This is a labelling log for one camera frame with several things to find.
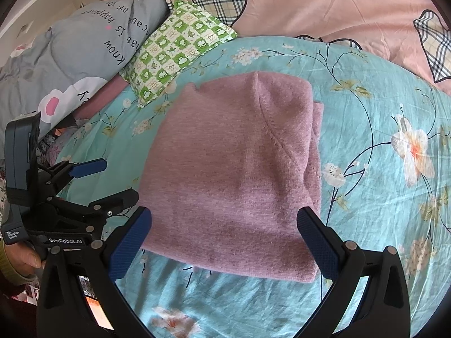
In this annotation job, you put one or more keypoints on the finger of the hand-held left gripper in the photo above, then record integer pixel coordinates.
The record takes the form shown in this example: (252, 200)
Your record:
(91, 167)
(119, 199)

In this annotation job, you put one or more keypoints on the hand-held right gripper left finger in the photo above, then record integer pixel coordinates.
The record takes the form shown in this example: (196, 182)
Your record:
(130, 246)

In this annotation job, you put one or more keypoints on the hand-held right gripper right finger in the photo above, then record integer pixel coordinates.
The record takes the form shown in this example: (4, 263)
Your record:
(317, 243)

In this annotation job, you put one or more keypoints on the pink knit sweater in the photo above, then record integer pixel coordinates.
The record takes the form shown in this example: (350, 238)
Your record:
(229, 165)

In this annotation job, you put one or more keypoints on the person's left hand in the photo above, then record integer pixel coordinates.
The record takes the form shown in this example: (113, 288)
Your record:
(28, 257)

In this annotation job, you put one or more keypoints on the dark floral patterned cloth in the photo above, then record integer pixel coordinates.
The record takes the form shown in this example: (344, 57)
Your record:
(49, 153)

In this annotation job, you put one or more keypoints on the teal floral bedsheet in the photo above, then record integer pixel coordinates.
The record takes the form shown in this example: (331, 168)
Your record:
(370, 218)

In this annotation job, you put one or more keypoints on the dusty pink cloth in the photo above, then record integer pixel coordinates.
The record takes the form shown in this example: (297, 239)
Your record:
(102, 102)

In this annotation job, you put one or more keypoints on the grey printed quilt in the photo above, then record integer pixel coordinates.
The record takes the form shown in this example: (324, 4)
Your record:
(53, 60)

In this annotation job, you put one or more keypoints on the green checked pillow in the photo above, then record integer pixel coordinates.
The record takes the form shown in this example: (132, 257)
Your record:
(176, 42)

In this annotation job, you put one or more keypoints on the pink pillow with plaid hearts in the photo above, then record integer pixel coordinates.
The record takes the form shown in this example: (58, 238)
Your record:
(317, 3)

